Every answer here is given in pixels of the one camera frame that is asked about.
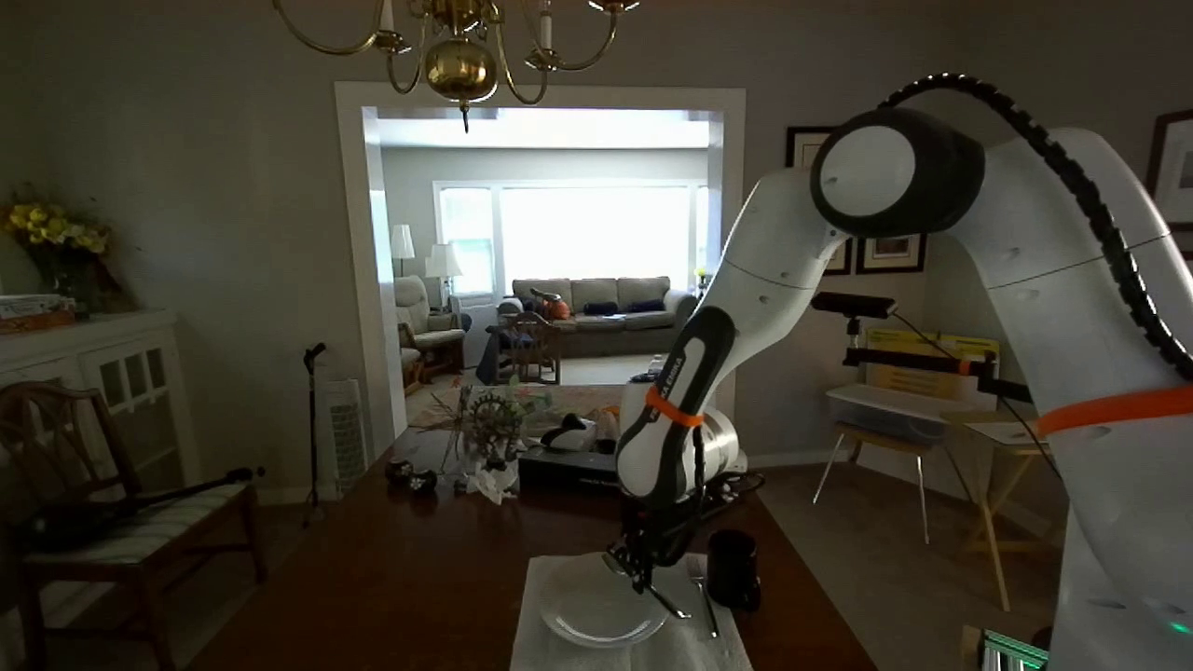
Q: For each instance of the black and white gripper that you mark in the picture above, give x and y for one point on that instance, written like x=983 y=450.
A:
x=675 y=523

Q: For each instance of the silver metal spoon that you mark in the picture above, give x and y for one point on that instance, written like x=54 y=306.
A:
x=670 y=606

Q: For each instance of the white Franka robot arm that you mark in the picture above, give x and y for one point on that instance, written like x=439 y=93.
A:
x=1093 y=311

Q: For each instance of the silver metal fork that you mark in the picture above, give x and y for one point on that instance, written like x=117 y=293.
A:
x=709 y=617

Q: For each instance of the black ceramic mug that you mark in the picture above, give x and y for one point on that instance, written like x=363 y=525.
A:
x=731 y=570

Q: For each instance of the black flat box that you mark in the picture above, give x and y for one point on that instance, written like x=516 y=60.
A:
x=566 y=470

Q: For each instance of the grey sofa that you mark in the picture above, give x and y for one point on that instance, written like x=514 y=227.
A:
x=608 y=320

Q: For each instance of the white folding table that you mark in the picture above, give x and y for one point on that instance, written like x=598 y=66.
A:
x=888 y=416

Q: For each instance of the light armchair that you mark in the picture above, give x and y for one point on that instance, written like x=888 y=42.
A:
x=423 y=329

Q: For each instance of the white floor heater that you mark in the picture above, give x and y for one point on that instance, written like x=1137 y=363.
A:
x=345 y=430

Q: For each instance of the white table lamp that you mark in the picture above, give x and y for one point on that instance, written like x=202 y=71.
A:
x=441 y=261

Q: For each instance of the yellow box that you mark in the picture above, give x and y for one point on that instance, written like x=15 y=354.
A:
x=935 y=349

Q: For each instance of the wooden folding stand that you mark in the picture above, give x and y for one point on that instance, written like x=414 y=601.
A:
x=1012 y=498

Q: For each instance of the green lit device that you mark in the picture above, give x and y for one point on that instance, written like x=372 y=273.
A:
x=1012 y=653

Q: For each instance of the black long instrument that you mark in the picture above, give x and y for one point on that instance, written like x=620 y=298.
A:
x=135 y=499

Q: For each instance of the wooden chair striped seat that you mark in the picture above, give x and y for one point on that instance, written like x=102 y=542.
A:
x=126 y=525

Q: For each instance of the brass chandelier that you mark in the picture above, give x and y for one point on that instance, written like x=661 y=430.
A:
x=463 y=66

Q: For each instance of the white cabinet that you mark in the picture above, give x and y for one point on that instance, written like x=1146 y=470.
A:
x=126 y=374

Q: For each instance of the yellow flower bouquet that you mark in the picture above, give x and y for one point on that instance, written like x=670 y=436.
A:
x=59 y=235

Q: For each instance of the dark framed picture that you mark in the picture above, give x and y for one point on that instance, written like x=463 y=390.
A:
x=1177 y=163

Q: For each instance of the black camera bar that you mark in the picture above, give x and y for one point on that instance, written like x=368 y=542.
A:
x=853 y=302

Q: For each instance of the small black picture frame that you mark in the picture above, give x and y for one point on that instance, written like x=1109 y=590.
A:
x=893 y=253

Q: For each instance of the tall black picture frame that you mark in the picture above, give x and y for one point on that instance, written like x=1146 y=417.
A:
x=808 y=143

